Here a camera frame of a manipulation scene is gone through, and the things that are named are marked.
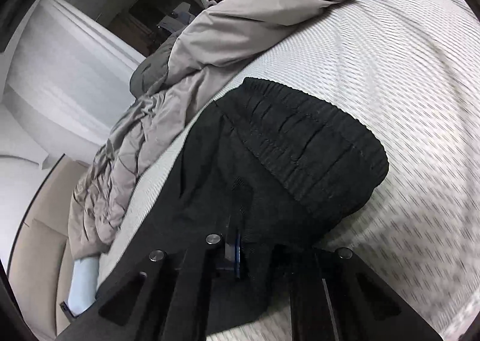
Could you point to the light blue pillow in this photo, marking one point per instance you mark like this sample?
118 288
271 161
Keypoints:
83 287

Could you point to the black pants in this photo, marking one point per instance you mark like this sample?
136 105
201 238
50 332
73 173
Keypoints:
282 166

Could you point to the white sheer curtain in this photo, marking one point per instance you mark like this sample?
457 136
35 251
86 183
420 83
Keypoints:
67 84

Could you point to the grey quilted duvet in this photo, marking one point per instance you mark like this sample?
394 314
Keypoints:
170 87

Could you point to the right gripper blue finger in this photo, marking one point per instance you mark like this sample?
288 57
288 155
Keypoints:
232 251

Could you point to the beige upholstered headboard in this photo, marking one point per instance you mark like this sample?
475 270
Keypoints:
40 265

